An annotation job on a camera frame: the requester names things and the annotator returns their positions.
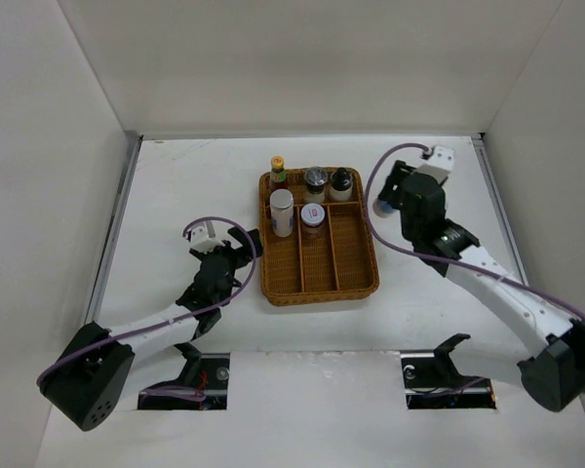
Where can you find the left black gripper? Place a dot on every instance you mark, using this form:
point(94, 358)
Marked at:
point(240, 256)

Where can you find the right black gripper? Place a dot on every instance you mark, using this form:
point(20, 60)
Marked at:
point(397, 177)

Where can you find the white shaker blue label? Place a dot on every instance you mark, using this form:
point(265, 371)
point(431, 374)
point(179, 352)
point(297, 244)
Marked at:
point(383, 207)

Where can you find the black-cap white spice bottle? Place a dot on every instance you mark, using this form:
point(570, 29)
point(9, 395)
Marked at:
point(341, 185)

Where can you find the silver-lid white shaker bottle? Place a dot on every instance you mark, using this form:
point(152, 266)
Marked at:
point(281, 209)

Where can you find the red sauce bottle yellow cap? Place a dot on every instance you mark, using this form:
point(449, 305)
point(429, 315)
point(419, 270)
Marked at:
point(278, 174)

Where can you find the chrome-top pepper grinder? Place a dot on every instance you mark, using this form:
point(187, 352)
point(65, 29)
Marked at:
point(315, 179)

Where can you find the dark spice jar white lid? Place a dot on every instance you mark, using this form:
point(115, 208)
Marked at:
point(312, 217)

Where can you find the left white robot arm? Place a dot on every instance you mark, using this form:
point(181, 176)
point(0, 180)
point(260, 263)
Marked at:
point(87, 380)

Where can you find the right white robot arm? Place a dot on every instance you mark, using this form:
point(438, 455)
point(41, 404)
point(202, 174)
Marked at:
point(553, 369)

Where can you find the brown wicker divided tray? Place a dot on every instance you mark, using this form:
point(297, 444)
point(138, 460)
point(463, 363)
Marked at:
point(337, 264)

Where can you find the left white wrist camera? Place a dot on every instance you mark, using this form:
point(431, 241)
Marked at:
point(201, 238)

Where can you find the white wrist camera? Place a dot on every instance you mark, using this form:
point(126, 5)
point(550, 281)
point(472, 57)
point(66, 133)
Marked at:
point(201, 238)
point(438, 163)

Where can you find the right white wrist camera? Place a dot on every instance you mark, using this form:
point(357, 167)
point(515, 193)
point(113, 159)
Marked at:
point(438, 163)

